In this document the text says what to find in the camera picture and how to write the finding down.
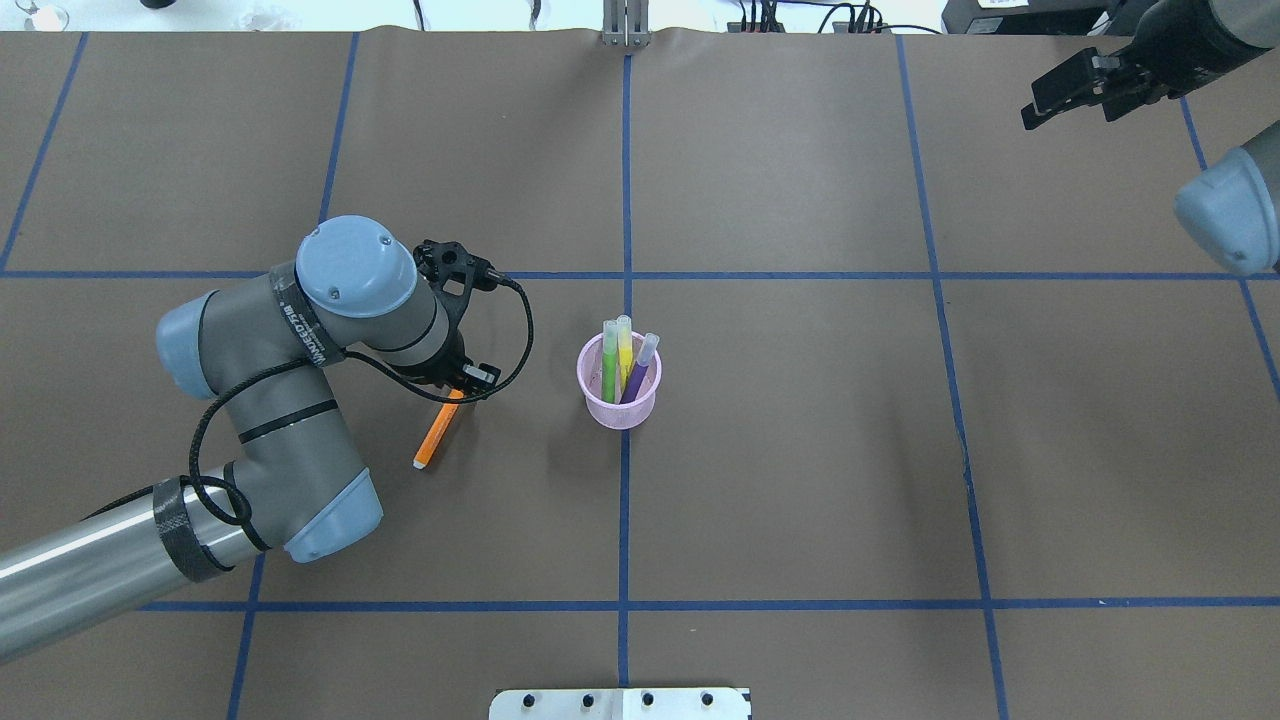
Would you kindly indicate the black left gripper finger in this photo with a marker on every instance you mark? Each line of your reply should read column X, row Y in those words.
column 475, row 378

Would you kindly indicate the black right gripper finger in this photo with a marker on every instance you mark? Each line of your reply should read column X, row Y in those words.
column 1077, row 82

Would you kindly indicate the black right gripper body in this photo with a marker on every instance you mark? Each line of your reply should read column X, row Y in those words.
column 1166, row 45

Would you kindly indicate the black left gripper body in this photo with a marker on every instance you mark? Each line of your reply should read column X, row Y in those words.
column 447, row 362

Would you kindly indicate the orange highlighter pen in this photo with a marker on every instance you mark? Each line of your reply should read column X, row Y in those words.
column 434, row 436

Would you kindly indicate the green highlighter pen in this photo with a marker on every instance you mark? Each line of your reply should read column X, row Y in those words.
column 609, row 362

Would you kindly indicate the purple highlighter pen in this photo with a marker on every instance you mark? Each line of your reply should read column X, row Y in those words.
column 643, row 362

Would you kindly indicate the yellow highlighter pen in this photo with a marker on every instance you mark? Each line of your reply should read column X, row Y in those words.
column 625, row 353

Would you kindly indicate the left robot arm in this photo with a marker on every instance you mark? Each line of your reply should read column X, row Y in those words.
column 272, row 462

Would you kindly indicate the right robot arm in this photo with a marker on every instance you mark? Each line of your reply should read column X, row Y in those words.
column 1230, row 208

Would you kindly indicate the dark brown box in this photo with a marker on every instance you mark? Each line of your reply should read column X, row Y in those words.
column 1048, row 18

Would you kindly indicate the brown paper table mat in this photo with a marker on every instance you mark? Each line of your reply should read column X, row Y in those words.
column 947, row 419

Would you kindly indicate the aluminium frame post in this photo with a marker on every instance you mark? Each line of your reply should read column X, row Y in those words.
column 626, row 23

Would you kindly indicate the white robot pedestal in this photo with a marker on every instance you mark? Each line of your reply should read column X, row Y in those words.
column 623, row 703

